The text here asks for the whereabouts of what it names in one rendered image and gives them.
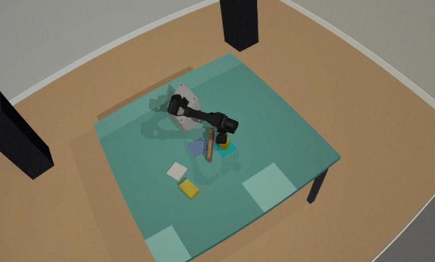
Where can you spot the yellow rectangular block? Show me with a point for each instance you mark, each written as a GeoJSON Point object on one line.
{"type": "Point", "coordinates": [189, 189]}

